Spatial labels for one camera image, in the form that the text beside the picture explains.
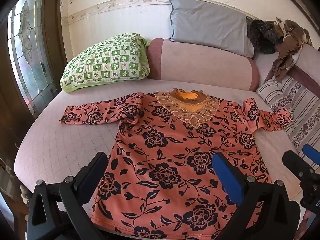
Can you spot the orange black floral shirt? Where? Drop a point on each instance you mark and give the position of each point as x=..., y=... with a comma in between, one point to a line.
x=170, y=155

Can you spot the pink bolster pillow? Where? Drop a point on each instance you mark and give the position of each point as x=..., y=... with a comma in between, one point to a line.
x=200, y=62

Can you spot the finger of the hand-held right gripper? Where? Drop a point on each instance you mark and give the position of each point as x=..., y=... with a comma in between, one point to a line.
x=297, y=163
x=312, y=153

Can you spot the striped floral blanket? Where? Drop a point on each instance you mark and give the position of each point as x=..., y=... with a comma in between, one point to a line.
x=295, y=100

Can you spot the pink maroon cushion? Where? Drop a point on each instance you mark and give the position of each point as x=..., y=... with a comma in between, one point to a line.
x=308, y=65

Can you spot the green checked pillow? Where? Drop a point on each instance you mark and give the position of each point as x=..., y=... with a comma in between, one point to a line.
x=107, y=60

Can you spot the brown crumpled cloth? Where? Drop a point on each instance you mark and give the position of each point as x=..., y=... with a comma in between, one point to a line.
x=287, y=52

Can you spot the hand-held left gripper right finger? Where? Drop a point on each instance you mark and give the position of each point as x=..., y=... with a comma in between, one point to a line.
x=226, y=175

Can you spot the stained glass window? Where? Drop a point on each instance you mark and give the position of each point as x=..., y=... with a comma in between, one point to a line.
x=27, y=52

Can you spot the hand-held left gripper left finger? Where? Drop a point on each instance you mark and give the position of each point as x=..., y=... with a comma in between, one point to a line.
x=96, y=165

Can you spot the grey pillow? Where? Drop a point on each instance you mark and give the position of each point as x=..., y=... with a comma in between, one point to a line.
x=210, y=22

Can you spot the pink quilted bed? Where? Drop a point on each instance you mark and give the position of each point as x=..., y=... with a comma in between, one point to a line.
x=82, y=140

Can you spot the dark furry cloth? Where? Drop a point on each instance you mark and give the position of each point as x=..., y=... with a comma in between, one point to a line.
x=262, y=36

